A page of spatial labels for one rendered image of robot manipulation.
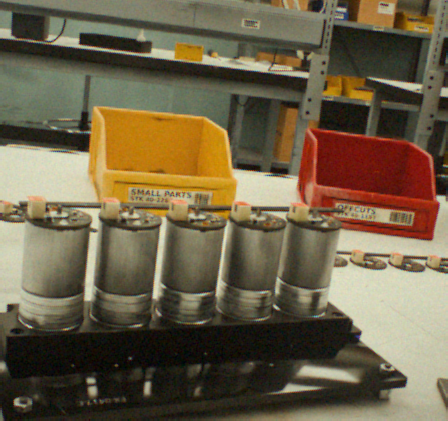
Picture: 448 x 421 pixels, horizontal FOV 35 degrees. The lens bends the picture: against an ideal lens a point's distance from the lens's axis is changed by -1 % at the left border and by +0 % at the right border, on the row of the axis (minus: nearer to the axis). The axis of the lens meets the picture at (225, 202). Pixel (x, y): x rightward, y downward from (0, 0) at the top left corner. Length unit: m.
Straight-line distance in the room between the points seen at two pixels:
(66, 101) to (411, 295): 4.32
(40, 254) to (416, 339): 0.20
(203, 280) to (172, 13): 2.24
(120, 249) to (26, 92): 4.46
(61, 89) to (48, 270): 4.42
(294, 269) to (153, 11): 2.22
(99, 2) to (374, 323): 2.20
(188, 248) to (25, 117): 4.47
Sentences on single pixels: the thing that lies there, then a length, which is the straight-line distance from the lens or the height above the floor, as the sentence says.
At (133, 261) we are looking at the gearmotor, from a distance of 0.27.
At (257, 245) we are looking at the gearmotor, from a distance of 0.29.
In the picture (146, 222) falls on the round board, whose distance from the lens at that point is 0.27.
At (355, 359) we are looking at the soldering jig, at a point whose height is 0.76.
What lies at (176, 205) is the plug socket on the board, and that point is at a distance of 0.28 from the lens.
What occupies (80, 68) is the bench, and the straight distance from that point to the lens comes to 2.58.
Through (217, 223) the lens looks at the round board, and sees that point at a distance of 0.28.
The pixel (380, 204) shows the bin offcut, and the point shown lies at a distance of 0.55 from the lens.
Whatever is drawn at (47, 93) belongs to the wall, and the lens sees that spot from 4.70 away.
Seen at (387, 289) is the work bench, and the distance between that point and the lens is 0.44.
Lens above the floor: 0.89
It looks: 14 degrees down
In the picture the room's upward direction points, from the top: 8 degrees clockwise
